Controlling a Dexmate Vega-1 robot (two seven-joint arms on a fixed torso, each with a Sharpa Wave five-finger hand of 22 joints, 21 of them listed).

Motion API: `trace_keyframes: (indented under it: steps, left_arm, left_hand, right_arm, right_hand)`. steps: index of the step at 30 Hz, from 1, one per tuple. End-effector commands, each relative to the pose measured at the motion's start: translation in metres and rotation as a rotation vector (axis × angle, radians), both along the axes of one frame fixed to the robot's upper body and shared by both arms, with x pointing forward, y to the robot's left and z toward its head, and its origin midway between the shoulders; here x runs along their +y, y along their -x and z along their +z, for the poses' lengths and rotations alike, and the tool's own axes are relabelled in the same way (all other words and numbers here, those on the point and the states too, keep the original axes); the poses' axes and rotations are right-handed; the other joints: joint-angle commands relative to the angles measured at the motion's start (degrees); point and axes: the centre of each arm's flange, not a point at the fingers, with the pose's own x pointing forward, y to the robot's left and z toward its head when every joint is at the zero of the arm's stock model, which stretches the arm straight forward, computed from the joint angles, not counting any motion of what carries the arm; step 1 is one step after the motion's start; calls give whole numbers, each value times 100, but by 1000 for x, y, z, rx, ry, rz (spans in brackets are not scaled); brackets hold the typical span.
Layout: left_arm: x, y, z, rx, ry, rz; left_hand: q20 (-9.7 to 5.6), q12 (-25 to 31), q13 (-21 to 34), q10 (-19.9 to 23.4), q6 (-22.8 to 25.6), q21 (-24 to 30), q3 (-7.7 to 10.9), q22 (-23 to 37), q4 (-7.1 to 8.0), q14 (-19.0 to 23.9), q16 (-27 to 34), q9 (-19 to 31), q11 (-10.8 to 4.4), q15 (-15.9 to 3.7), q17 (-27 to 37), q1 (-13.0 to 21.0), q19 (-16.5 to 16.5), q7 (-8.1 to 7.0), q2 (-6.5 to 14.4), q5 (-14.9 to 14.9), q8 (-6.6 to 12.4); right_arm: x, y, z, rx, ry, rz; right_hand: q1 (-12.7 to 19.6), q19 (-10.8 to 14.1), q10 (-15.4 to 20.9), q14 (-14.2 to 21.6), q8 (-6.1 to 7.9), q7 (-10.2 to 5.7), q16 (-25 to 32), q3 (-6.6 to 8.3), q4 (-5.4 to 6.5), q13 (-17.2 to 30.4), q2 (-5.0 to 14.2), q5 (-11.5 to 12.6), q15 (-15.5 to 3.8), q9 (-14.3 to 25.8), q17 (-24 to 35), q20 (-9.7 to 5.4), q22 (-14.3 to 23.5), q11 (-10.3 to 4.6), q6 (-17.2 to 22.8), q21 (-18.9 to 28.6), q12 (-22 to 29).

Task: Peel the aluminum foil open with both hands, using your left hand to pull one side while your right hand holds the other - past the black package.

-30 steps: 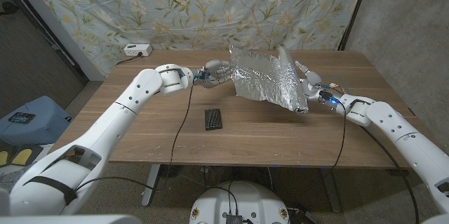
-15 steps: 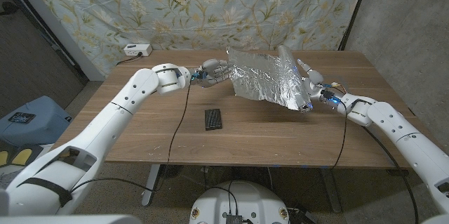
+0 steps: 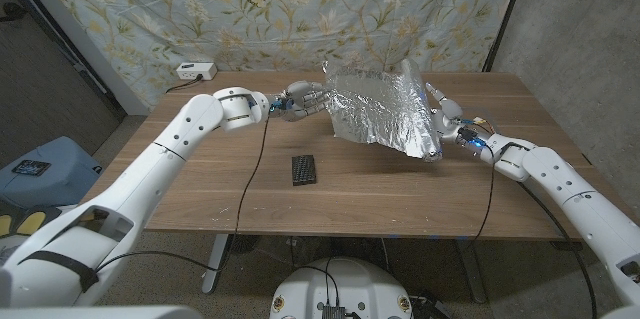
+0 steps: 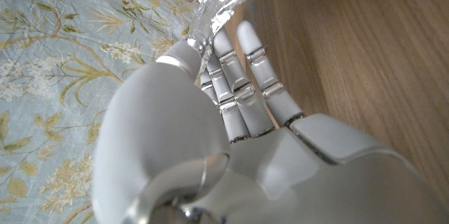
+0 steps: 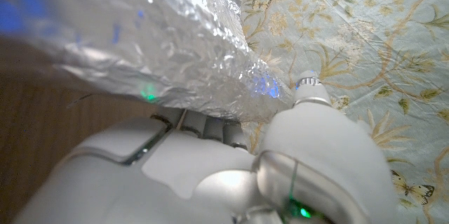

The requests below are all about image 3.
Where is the yellow and black pad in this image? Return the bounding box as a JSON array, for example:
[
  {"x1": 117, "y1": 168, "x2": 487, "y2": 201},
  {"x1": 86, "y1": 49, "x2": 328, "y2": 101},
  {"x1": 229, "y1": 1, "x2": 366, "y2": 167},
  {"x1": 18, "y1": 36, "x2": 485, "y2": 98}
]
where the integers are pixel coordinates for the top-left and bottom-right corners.
[{"x1": 0, "y1": 208, "x2": 49, "y2": 238}]

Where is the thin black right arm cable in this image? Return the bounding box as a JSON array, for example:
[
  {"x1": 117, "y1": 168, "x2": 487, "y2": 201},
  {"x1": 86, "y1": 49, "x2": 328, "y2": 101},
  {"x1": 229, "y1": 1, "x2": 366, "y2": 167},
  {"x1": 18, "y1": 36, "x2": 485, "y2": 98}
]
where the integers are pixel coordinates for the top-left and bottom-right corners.
[{"x1": 472, "y1": 158, "x2": 496, "y2": 243}]

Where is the black textured package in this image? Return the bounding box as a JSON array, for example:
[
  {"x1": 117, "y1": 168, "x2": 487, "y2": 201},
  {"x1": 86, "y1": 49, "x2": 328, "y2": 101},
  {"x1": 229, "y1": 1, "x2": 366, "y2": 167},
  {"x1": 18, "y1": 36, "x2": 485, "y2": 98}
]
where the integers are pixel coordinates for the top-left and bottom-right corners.
[{"x1": 291, "y1": 154, "x2": 318, "y2": 187}]

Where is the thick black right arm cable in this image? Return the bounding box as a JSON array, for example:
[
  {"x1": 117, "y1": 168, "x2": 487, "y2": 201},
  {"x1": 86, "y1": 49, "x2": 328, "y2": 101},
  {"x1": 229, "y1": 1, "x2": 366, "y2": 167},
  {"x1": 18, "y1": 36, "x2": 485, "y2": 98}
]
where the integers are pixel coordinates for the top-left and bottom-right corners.
[{"x1": 517, "y1": 181, "x2": 599, "y2": 319}]

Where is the black power strip cord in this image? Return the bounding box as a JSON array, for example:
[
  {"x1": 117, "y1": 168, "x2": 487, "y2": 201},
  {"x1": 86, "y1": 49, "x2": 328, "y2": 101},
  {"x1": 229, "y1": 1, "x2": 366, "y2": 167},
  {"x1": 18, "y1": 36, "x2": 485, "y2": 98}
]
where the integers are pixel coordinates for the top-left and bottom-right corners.
[{"x1": 165, "y1": 74, "x2": 204, "y2": 94}]

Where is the aluminum foil roll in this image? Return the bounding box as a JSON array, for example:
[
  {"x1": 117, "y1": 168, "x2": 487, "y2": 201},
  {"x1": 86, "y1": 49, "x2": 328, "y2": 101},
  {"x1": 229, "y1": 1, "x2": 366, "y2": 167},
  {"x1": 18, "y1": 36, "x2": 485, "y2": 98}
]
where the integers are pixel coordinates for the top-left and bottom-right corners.
[{"x1": 322, "y1": 58, "x2": 444, "y2": 163}]

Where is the black torso cable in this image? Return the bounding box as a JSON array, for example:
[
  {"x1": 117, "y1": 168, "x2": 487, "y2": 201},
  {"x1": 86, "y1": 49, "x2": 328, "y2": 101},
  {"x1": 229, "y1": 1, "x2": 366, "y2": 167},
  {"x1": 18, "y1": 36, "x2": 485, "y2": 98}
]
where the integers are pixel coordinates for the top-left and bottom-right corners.
[{"x1": 299, "y1": 257, "x2": 342, "y2": 308}]

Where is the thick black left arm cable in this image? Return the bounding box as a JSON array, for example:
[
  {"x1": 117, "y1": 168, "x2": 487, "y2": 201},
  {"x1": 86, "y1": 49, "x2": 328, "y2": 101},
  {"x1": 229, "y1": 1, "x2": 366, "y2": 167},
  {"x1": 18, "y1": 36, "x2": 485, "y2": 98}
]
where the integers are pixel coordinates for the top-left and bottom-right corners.
[{"x1": 94, "y1": 249, "x2": 221, "y2": 275}]

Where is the black backdrop stand pole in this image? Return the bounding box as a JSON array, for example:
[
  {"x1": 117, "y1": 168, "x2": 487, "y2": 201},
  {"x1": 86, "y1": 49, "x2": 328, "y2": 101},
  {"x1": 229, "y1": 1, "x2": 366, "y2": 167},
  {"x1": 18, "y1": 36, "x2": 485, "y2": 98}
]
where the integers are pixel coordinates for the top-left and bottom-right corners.
[{"x1": 482, "y1": 0, "x2": 531, "y2": 73}]

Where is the floral printed backdrop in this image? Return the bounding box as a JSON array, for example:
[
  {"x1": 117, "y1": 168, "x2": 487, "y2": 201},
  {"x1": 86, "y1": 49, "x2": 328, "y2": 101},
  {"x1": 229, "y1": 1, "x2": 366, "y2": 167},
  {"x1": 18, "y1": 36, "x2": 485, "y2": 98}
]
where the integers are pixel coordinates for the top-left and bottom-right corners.
[{"x1": 29, "y1": 0, "x2": 529, "y2": 110}]

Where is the grey table leg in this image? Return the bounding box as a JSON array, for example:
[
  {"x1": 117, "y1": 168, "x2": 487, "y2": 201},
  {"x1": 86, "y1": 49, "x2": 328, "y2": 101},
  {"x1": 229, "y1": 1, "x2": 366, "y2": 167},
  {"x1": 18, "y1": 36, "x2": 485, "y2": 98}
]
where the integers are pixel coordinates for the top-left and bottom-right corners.
[
  {"x1": 454, "y1": 238, "x2": 487, "y2": 304},
  {"x1": 202, "y1": 233, "x2": 231, "y2": 295}
]

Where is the blue-grey plastic bin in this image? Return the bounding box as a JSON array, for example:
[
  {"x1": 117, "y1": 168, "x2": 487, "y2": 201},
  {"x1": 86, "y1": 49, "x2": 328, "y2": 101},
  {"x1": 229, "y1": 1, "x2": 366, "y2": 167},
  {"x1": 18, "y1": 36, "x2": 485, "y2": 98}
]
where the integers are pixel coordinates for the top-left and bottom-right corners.
[{"x1": 0, "y1": 135, "x2": 104, "y2": 209}]

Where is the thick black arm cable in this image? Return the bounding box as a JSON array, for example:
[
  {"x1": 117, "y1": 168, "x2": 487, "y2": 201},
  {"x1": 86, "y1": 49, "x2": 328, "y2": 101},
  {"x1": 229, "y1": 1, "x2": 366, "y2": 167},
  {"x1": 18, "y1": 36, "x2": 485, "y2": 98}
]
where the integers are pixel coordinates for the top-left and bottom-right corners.
[
  {"x1": 94, "y1": 249, "x2": 221, "y2": 275},
  {"x1": 517, "y1": 181, "x2": 599, "y2": 319}
]

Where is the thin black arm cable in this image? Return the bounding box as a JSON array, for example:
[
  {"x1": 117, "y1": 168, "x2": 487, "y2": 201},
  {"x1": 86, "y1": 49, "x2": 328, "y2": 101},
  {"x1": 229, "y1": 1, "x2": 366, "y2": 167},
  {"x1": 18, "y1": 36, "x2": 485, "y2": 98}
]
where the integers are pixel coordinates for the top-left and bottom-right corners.
[
  {"x1": 219, "y1": 116, "x2": 271, "y2": 270},
  {"x1": 472, "y1": 158, "x2": 496, "y2": 243}
]

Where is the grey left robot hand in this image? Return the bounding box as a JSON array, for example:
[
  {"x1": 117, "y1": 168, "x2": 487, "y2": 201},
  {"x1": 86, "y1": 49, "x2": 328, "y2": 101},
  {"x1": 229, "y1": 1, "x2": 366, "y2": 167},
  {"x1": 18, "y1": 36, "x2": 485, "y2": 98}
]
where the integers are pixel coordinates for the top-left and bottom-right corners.
[{"x1": 269, "y1": 80, "x2": 332, "y2": 123}]

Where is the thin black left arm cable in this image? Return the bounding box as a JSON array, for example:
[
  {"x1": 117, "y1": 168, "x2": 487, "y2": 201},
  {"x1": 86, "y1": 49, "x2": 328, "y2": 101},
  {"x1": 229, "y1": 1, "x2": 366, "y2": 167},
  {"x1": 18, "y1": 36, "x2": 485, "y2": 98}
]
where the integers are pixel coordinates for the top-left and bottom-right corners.
[{"x1": 219, "y1": 116, "x2": 271, "y2": 270}]

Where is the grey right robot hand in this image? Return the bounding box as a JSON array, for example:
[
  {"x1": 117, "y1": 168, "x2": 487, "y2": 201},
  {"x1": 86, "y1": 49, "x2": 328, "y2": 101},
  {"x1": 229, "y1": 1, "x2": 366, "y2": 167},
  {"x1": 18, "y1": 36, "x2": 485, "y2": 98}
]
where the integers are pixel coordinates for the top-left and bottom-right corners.
[{"x1": 424, "y1": 82, "x2": 481, "y2": 148}]

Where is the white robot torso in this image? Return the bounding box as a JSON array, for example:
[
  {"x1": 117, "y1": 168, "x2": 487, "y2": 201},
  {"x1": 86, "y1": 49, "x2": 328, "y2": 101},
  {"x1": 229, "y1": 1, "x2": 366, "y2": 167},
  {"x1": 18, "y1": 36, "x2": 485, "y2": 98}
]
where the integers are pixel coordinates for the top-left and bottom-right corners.
[{"x1": 269, "y1": 257, "x2": 415, "y2": 319}]

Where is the white power strip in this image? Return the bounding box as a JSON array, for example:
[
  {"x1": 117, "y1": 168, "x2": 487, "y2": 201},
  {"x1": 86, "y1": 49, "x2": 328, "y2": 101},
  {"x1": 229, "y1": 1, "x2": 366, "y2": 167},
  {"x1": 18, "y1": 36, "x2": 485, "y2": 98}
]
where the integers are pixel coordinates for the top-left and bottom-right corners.
[{"x1": 175, "y1": 62, "x2": 219, "y2": 82}]

